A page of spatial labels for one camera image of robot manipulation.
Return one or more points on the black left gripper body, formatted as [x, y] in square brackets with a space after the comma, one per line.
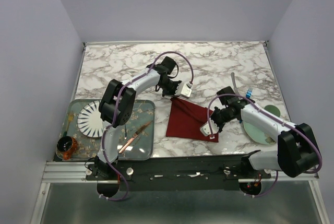
[169, 88]

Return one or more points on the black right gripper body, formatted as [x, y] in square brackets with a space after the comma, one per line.
[220, 117]

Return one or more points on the dark red cloth napkin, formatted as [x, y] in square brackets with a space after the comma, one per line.
[185, 121]

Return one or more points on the blue handled fork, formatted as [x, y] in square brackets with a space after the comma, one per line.
[249, 92]

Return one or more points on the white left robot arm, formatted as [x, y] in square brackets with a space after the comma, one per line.
[117, 105]

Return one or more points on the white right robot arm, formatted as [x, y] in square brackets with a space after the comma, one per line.
[297, 151]

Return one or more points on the light green plate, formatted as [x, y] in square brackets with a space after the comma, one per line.
[257, 135]

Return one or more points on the silver table knife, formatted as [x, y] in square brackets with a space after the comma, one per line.
[234, 83]

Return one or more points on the rose gold knife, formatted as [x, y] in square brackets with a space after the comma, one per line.
[135, 135]

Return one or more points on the light green cup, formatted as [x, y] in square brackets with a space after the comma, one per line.
[273, 110]

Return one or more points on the teal floral serving tray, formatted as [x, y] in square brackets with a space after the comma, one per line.
[140, 149]

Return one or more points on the silver spoon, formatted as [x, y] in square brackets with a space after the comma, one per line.
[125, 132]

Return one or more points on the blue striped white plate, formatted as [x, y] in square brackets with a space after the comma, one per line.
[89, 120]

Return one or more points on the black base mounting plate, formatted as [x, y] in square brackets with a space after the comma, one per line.
[182, 184]

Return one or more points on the gold fork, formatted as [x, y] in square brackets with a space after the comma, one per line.
[70, 119]

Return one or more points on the black and orange cup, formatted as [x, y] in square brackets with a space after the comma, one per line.
[67, 146]

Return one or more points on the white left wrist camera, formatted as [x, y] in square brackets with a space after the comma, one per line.
[184, 90]

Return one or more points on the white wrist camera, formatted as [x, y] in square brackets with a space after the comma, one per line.
[184, 90]
[209, 129]

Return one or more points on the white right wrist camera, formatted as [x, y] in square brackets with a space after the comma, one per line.
[209, 129]

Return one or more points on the aluminium frame rail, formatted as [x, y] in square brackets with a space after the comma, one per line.
[204, 167]

